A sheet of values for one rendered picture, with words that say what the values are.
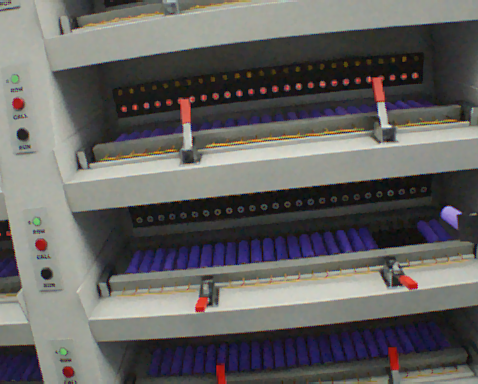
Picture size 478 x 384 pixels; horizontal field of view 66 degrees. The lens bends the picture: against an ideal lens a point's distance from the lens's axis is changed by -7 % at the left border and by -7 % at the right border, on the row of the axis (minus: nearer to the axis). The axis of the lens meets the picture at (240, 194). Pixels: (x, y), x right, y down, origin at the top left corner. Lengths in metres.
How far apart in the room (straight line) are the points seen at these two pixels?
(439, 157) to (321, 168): 0.16
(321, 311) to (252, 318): 0.10
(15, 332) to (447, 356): 0.69
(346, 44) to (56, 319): 0.66
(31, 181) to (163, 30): 0.28
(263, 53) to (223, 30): 0.20
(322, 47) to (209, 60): 0.20
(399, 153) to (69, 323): 0.52
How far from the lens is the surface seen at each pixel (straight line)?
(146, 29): 0.55
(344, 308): 0.57
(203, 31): 0.54
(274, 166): 0.51
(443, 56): 0.75
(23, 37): 0.62
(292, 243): 0.64
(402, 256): 0.62
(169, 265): 0.64
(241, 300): 0.57
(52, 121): 0.58
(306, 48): 0.73
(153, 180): 0.53
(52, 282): 0.61
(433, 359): 0.73
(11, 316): 0.70
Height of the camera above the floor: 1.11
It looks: 7 degrees down
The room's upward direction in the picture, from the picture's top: 7 degrees counter-clockwise
